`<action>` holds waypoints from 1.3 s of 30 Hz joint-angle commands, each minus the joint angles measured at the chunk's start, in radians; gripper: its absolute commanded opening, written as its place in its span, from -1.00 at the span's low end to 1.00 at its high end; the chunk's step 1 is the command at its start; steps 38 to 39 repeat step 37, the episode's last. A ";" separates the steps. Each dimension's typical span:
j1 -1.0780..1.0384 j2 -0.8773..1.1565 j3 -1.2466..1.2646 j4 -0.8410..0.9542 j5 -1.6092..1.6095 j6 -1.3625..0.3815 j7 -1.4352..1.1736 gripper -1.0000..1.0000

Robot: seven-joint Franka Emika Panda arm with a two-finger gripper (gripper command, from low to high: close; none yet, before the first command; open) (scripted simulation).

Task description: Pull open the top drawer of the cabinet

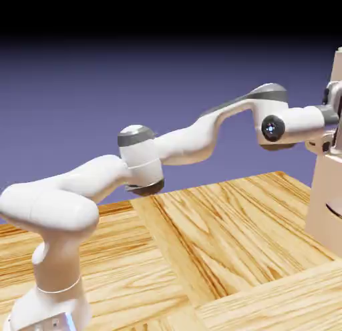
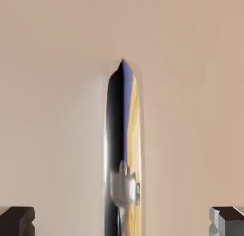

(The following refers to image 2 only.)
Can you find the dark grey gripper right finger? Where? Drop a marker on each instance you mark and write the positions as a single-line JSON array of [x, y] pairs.
[[228, 222]]

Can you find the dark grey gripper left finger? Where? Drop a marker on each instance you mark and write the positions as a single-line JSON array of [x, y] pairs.
[[17, 221]]

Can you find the beige painted drawer front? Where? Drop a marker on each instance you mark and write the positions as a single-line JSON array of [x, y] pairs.
[[57, 87]]

